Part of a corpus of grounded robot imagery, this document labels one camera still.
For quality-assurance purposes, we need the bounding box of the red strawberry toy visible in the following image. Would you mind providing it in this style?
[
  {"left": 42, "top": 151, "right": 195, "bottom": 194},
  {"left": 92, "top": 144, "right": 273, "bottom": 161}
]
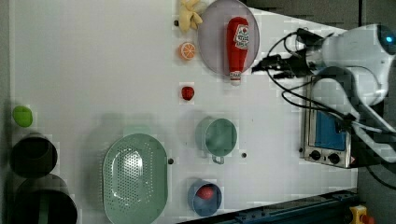
[{"left": 181, "top": 86, "right": 194, "bottom": 101}]

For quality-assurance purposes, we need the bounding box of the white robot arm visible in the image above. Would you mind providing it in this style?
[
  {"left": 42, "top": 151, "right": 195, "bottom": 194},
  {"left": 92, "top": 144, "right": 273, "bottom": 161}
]
[{"left": 251, "top": 24, "right": 395, "bottom": 163}]

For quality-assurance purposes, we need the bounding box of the green perforated colander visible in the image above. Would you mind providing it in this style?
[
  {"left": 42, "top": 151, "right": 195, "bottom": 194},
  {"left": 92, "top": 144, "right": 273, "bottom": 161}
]
[{"left": 103, "top": 133, "right": 168, "bottom": 224}]

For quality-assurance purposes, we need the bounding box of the yellow emergency stop button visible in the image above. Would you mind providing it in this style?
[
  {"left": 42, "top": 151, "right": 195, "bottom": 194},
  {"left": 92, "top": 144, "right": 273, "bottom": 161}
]
[{"left": 349, "top": 205, "right": 376, "bottom": 224}]

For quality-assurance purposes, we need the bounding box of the blue bowl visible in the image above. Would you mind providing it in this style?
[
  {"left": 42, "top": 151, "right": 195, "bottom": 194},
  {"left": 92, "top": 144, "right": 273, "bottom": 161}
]
[{"left": 187, "top": 179, "right": 222, "bottom": 217}]

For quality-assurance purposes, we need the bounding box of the yellow plush toy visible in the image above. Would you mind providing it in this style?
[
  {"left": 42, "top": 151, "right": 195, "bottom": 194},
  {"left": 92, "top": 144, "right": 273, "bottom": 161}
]
[{"left": 178, "top": 0, "right": 203, "bottom": 33}]

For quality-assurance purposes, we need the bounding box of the round grey plate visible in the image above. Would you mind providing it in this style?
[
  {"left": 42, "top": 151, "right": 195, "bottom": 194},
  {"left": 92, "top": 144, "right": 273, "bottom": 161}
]
[{"left": 197, "top": 0, "right": 260, "bottom": 76}]

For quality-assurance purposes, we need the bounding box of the green metal cup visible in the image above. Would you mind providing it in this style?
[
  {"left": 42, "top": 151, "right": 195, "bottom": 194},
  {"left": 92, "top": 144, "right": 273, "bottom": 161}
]
[{"left": 195, "top": 117, "right": 238, "bottom": 165}]

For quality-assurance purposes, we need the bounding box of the blue metal frame rail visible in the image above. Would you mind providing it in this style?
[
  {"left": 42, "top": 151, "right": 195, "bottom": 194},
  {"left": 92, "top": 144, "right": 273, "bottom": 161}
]
[{"left": 179, "top": 190, "right": 360, "bottom": 224}]

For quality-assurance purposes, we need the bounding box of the dark round container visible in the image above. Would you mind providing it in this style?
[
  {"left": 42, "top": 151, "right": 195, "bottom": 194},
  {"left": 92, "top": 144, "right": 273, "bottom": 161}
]
[
  {"left": 10, "top": 134, "right": 58, "bottom": 178},
  {"left": 11, "top": 175, "right": 78, "bottom": 224}
]

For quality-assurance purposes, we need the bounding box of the green round toy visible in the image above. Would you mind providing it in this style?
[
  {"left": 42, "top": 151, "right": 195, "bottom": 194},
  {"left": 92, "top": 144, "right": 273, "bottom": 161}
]
[{"left": 12, "top": 105, "right": 33, "bottom": 128}]

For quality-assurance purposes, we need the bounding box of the orange slice toy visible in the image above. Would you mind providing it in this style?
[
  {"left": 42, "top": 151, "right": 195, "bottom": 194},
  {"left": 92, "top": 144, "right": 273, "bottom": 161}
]
[{"left": 177, "top": 42, "right": 195, "bottom": 61}]

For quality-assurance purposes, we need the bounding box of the red ball toy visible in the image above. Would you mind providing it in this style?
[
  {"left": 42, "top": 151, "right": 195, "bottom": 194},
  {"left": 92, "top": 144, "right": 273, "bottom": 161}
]
[{"left": 196, "top": 186, "right": 214, "bottom": 200}]

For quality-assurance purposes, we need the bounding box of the silver toaster oven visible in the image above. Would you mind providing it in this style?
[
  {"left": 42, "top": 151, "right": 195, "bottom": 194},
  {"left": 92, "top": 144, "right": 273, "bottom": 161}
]
[{"left": 303, "top": 77, "right": 356, "bottom": 169}]

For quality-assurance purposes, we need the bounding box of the red plush ketchup bottle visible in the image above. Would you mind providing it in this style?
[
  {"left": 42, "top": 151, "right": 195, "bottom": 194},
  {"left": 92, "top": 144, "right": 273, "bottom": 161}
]
[{"left": 226, "top": 17, "right": 249, "bottom": 86}]

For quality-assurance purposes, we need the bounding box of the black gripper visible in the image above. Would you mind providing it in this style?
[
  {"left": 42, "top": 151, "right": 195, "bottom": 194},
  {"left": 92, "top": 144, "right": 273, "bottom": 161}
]
[{"left": 251, "top": 54, "right": 312, "bottom": 78}]

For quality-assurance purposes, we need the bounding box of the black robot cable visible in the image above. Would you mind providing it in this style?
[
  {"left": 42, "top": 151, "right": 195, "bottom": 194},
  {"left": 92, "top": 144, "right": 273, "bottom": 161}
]
[{"left": 265, "top": 31, "right": 359, "bottom": 125}]

